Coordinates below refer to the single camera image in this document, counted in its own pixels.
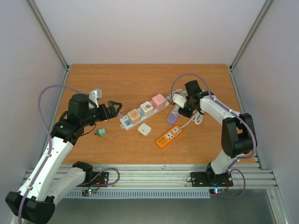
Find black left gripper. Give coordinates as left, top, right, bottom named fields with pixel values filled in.
left=82, top=101, right=123, bottom=126

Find white power strip pastel sockets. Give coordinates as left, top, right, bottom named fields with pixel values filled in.
left=119, top=101, right=170, bottom=131

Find beige cube socket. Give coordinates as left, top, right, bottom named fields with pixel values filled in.
left=127, top=109, right=141, bottom=125

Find pink cube socket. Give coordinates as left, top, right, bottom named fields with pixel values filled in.
left=152, top=94, right=166, bottom=110

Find white cube socket adapter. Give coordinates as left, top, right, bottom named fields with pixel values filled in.
left=140, top=101, right=154, bottom=117

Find white charger with pink cable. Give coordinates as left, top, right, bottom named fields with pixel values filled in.
left=117, top=112, right=123, bottom=119

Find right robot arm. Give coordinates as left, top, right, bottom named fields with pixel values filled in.
left=171, top=80, right=257, bottom=187

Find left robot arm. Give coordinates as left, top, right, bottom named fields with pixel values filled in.
left=5, top=93, right=122, bottom=224

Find purple power strip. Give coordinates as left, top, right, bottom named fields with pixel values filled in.
left=166, top=106, right=179, bottom=125

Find orange power strip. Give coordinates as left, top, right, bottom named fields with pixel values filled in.
left=156, top=125, right=183, bottom=149

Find green small charger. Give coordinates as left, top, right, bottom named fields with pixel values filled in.
left=94, top=128, right=107, bottom=137

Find white flat charger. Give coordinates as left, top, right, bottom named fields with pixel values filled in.
left=138, top=123, right=152, bottom=136

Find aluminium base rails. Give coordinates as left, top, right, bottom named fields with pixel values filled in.
left=21, top=163, right=278, bottom=190

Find right small circuit board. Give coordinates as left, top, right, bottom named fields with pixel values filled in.
left=209, top=188, right=228, bottom=195

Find small circuit board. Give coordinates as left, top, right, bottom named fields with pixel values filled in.
left=81, top=189, right=97, bottom=196
left=209, top=188, right=228, bottom=195

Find left small circuit board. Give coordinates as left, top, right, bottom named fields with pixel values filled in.
left=81, top=189, right=97, bottom=196

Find white coiled power cable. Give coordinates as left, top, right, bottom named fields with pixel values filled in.
left=165, top=87, right=205, bottom=128

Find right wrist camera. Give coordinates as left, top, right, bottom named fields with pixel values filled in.
left=172, top=94, right=187, bottom=108

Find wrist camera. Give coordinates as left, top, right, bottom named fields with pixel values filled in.
left=88, top=89, right=102, bottom=109
left=172, top=94, right=187, bottom=108

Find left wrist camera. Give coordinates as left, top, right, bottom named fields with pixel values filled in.
left=88, top=89, right=102, bottom=109

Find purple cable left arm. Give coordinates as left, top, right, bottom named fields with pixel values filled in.
left=17, top=85, right=81, bottom=224

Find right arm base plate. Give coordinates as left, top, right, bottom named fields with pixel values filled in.
left=191, top=172, right=234, bottom=187

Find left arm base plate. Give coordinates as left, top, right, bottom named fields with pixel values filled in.
left=78, top=171, right=109, bottom=187

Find grey slotted cable duct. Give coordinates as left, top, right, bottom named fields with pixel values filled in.
left=65, top=189, right=210, bottom=200

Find aluminium frame post left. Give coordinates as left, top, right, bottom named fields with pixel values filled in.
left=26, top=0, right=69, bottom=71

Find aluminium frame post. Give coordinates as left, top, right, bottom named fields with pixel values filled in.
left=26, top=0, right=69, bottom=71
left=229, top=0, right=274, bottom=72

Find aluminium frame post right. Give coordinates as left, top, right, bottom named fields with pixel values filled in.
left=229, top=0, right=274, bottom=72

